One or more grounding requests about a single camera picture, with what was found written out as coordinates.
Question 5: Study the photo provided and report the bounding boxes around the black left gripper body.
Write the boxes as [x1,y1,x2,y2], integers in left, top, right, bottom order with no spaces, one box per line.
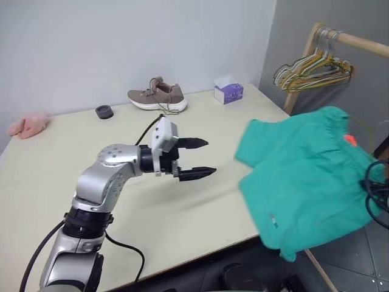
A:
[159,138,184,183]

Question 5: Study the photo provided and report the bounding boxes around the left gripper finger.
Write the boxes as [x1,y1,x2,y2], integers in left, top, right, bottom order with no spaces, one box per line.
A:
[176,166,218,184]
[177,137,210,151]

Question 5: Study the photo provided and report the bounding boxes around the green shorts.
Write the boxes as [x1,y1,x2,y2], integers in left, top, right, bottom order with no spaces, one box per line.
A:
[234,105,385,263]

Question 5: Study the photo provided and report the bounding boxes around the taupe sneaker with white sole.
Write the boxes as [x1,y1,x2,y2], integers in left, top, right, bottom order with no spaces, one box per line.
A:
[126,75,188,116]

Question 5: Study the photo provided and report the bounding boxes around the purple and white tissue box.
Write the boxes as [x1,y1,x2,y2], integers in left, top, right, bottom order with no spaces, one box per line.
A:
[213,75,245,106]

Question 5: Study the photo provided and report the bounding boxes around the black round lid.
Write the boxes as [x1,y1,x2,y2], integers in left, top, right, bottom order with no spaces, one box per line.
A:
[95,105,114,120]

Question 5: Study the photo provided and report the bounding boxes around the large dark rounded shape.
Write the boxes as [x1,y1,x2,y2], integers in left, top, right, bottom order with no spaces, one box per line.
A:
[221,263,262,292]

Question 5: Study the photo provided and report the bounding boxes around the light wooden bar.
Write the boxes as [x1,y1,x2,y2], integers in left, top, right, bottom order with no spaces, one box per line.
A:
[303,248,339,292]

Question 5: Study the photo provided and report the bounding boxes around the wooden clothes rack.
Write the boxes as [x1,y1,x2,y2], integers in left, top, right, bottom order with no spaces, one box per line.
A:
[282,23,389,116]

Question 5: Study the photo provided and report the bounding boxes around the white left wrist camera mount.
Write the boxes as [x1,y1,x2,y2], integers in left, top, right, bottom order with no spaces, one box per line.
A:
[150,117,179,178]

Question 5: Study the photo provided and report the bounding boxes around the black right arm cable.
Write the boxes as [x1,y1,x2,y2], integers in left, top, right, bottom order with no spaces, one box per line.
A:
[360,159,389,229]

